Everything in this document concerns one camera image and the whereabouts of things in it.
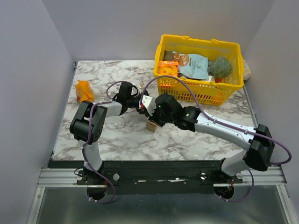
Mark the aluminium extrusion rail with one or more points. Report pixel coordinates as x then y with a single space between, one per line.
65 178

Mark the green round melon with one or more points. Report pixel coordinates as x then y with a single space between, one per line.
220 67

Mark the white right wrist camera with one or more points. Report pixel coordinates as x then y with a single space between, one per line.
148 103

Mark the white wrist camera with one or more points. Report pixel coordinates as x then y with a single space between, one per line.
148 103
140 85

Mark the orange snack box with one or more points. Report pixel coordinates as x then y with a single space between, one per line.
168 68

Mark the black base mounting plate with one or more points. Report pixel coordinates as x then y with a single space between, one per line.
159 177

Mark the white bag behind basket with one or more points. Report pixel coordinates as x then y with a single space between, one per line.
247 71

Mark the orange snack bag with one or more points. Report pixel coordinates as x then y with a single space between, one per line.
84 92

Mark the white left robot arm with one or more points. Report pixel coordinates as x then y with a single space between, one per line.
87 124

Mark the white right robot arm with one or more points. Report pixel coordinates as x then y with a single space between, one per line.
257 148

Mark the light blue snack pouch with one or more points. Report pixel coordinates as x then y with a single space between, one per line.
193 66

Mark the brown cardboard express box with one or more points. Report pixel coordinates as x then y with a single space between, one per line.
151 126

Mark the yellow plastic shopping basket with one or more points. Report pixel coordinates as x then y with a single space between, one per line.
210 93

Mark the dark brown packet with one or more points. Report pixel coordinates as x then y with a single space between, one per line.
168 55

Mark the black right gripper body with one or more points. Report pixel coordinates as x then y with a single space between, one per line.
156 119

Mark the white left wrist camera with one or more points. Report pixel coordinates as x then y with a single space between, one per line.
140 85

